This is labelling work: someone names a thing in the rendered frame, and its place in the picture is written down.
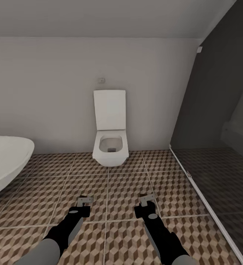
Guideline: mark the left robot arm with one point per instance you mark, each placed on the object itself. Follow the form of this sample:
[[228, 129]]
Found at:
[[50, 249]]

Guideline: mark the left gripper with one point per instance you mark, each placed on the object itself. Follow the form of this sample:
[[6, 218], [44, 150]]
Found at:
[[85, 210]]

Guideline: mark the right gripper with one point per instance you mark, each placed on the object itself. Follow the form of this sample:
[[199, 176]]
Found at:
[[139, 210]]

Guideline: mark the bathtub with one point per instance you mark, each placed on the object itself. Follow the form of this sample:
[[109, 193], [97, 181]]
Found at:
[[15, 153]]

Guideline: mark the shower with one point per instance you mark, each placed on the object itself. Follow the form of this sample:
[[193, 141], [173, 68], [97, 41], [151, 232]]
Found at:
[[220, 225]]

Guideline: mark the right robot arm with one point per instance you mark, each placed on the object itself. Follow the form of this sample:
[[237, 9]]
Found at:
[[166, 245]]

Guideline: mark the door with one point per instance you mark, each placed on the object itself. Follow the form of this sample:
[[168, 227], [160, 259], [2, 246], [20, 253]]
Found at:
[[208, 136]]

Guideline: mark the toilet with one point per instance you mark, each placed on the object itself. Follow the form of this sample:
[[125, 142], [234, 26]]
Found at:
[[110, 147]]

